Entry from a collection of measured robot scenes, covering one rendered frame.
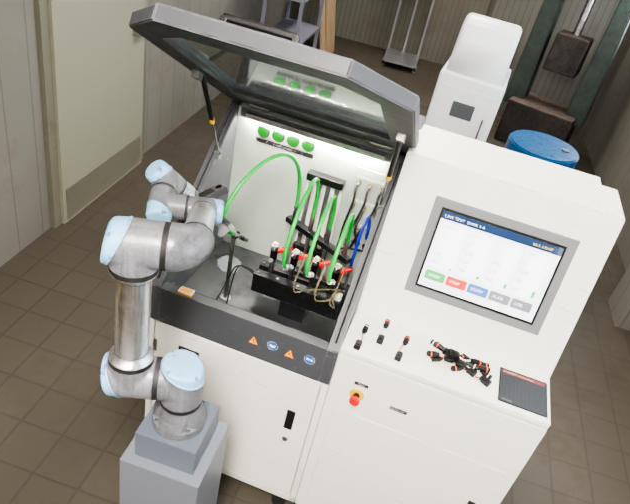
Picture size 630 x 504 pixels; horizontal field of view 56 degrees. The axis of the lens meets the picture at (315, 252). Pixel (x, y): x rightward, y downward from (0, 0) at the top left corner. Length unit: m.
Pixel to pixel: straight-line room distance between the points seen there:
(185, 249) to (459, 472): 1.34
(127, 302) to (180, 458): 0.52
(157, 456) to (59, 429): 1.18
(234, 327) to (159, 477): 0.56
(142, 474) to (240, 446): 0.74
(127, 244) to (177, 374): 0.41
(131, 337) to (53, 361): 1.70
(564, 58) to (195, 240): 5.64
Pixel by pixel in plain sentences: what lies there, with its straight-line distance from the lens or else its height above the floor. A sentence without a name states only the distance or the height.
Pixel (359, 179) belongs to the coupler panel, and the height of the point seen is 1.31.
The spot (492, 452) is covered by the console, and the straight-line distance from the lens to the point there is 2.19.
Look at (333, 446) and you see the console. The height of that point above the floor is 0.50.
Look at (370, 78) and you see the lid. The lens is 1.33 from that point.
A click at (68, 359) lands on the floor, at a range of 3.24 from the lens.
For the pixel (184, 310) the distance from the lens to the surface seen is 2.16.
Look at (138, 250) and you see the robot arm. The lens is 1.39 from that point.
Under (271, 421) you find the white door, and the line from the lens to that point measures 2.36.
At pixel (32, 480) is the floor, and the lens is 2.84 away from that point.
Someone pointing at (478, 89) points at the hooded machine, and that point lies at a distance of 5.39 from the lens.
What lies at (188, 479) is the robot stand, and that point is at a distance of 1.83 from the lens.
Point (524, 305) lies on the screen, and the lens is 2.11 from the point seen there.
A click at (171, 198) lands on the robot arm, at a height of 1.40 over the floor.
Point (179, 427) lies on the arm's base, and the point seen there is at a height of 0.95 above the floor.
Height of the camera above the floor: 2.33
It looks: 35 degrees down
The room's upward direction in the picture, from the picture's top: 13 degrees clockwise
